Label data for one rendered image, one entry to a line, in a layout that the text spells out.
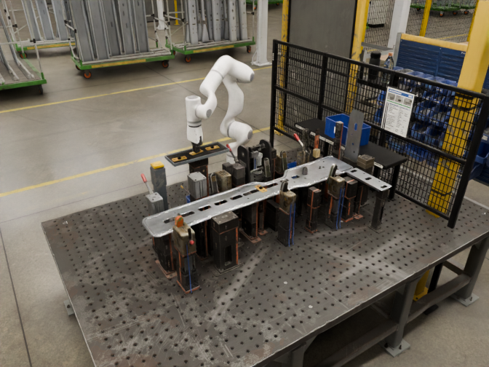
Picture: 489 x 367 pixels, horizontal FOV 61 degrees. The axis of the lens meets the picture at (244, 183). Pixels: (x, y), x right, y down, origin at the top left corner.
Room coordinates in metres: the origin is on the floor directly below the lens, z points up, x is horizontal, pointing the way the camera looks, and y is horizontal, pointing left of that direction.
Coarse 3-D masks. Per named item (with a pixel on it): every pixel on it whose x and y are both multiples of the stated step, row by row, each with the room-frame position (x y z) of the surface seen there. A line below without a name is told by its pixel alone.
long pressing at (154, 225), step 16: (320, 160) 2.48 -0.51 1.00; (336, 160) 2.48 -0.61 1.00; (288, 176) 2.26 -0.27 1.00; (304, 176) 2.26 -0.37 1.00; (320, 176) 2.26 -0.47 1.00; (224, 192) 2.06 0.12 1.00; (240, 192) 2.06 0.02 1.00; (256, 192) 2.06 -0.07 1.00; (272, 192) 2.06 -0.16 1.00; (176, 208) 1.89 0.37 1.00; (192, 208) 1.89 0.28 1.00; (224, 208) 1.89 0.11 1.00; (144, 224) 1.75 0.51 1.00; (160, 224) 1.74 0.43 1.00; (192, 224) 1.75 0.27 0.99
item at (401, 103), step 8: (392, 88) 2.64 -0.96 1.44; (392, 96) 2.63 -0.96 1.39; (400, 96) 2.58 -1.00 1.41; (408, 96) 2.53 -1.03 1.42; (384, 104) 2.67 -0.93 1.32; (392, 104) 2.62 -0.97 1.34; (400, 104) 2.57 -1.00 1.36; (408, 104) 2.52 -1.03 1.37; (392, 112) 2.61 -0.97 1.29; (400, 112) 2.56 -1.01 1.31; (408, 112) 2.51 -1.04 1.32; (384, 120) 2.65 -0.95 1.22; (392, 120) 2.60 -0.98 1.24; (400, 120) 2.55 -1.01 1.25; (408, 120) 2.50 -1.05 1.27; (384, 128) 2.64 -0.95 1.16; (392, 128) 2.59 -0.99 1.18; (400, 128) 2.54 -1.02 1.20; (408, 128) 2.49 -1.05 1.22; (400, 136) 2.53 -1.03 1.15; (408, 136) 2.50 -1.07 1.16
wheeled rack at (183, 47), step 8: (200, 16) 10.58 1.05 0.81; (184, 24) 10.30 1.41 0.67; (184, 32) 9.30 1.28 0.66; (184, 40) 9.30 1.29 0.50; (224, 40) 10.29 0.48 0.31; (248, 40) 10.36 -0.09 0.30; (176, 48) 9.59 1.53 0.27; (184, 48) 9.30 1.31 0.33; (192, 48) 9.47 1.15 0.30; (200, 48) 9.57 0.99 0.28; (208, 48) 9.61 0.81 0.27; (216, 48) 9.72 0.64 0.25; (224, 48) 9.84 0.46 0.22; (248, 48) 10.34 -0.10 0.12
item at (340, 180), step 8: (336, 176) 2.17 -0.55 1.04; (328, 184) 2.18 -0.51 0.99; (336, 184) 2.13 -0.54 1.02; (328, 192) 2.18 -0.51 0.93; (336, 192) 2.12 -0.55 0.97; (328, 200) 2.17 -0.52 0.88; (336, 200) 2.12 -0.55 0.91; (328, 208) 2.16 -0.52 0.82; (336, 208) 2.13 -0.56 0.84; (328, 216) 2.15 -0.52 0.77; (336, 216) 2.13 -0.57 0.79; (328, 224) 2.15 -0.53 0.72; (336, 224) 2.12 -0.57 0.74
